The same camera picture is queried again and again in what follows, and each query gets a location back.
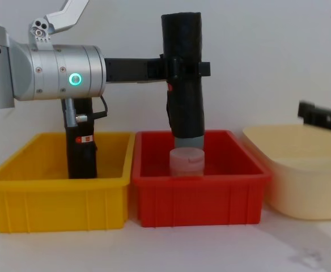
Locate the black bottle grey neck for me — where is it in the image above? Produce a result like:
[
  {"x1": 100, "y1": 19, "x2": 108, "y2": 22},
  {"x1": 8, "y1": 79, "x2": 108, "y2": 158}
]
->
[{"x1": 160, "y1": 11, "x2": 206, "y2": 150}]

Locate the thin dark gripper cable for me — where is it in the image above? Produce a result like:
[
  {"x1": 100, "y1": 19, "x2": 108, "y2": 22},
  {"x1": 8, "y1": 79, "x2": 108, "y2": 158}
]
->
[{"x1": 64, "y1": 95, "x2": 109, "y2": 129}]

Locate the yellow plastic bin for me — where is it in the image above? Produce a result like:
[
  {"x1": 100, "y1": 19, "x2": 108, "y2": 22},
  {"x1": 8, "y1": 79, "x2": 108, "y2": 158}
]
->
[{"x1": 0, "y1": 132, "x2": 135, "y2": 234}]

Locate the white table cloth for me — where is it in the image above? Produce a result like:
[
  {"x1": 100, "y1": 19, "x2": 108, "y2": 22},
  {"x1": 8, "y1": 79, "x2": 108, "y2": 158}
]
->
[{"x1": 0, "y1": 158, "x2": 331, "y2": 272}]

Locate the translucent white plastic jar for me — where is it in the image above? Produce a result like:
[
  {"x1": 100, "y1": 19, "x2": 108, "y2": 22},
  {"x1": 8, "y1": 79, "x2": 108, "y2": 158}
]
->
[{"x1": 169, "y1": 147, "x2": 206, "y2": 177}]

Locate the red plastic bin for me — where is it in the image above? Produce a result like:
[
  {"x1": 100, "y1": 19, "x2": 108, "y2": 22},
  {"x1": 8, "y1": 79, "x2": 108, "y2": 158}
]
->
[{"x1": 131, "y1": 129, "x2": 273, "y2": 228}]

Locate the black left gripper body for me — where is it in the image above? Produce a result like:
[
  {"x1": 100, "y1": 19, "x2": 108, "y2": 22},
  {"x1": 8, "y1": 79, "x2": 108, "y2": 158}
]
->
[{"x1": 104, "y1": 57, "x2": 148, "y2": 84}]

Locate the cream plastic tub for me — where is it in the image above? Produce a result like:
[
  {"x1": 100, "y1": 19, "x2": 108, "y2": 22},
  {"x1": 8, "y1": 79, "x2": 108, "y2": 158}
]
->
[{"x1": 241, "y1": 124, "x2": 331, "y2": 221}]

